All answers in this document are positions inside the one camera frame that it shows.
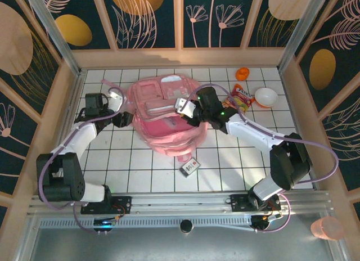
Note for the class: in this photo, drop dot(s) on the pink student backpack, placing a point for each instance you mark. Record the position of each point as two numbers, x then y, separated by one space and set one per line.
174 137

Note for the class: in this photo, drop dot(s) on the small black white card box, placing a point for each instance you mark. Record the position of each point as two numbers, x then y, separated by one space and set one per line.
190 168

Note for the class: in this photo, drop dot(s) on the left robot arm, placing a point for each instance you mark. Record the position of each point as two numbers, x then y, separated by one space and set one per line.
81 134

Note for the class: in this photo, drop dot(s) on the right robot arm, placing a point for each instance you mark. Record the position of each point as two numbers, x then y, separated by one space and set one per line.
250 128

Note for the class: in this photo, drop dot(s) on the Fox's fruit candy bag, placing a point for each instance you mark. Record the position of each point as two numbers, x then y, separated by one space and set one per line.
243 99

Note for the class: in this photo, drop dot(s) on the crumpled orange cup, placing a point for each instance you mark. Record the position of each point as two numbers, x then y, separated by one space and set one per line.
242 74

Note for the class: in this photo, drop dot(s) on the orange and white bowl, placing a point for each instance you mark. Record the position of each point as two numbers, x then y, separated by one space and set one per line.
266 97

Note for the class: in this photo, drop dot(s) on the small circuit board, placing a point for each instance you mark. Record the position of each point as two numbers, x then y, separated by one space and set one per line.
105 224
263 223

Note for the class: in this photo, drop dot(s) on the black round knob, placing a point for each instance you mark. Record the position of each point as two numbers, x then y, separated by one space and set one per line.
186 225

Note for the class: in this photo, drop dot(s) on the pink translucent cup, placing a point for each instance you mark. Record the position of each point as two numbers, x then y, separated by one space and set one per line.
326 228

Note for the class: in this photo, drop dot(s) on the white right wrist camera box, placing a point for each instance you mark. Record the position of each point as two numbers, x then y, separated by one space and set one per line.
187 107

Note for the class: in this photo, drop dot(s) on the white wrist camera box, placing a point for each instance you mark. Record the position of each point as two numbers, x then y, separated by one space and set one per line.
116 102
187 107

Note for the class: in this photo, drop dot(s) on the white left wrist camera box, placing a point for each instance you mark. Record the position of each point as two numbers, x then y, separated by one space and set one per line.
116 102

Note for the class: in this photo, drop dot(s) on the aluminium frame post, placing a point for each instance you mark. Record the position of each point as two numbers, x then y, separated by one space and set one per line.
303 33
56 38

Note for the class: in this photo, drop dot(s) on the dark floral wall panel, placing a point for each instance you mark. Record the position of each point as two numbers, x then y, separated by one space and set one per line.
84 8
140 24
213 19
270 19

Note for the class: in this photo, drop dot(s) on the aluminium mounting rail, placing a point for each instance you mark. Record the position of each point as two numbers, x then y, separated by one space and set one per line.
180 202

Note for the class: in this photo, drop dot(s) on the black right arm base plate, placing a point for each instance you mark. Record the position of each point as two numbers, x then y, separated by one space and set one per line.
239 202

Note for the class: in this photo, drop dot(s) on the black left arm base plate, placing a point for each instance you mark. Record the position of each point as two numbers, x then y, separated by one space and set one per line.
123 204

